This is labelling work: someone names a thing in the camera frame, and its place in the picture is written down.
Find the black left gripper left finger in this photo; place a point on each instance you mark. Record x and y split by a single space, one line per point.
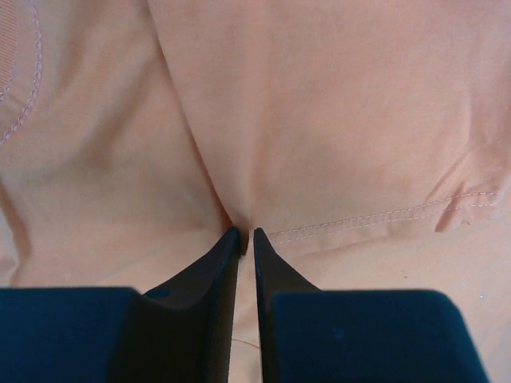
179 331

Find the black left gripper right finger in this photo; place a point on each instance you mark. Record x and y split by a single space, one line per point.
312 335

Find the orange t shirt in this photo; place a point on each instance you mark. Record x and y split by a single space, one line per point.
369 139

